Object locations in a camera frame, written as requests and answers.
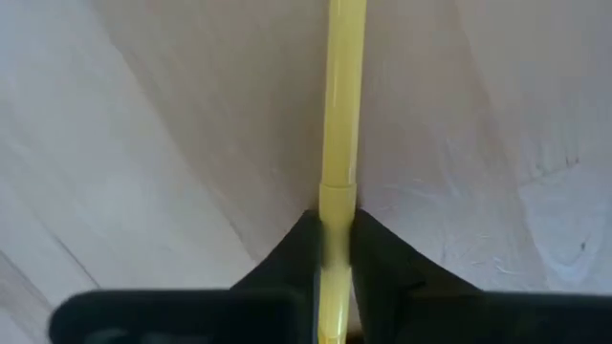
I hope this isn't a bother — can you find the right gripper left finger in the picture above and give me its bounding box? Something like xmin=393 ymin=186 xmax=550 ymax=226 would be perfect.
xmin=229 ymin=208 xmax=322 ymax=344

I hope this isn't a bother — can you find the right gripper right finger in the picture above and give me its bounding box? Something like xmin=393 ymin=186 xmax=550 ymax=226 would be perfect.
xmin=348 ymin=207 xmax=485 ymax=344

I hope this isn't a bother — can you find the long yellow pen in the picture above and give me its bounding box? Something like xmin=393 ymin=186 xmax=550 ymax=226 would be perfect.
xmin=315 ymin=0 xmax=368 ymax=344

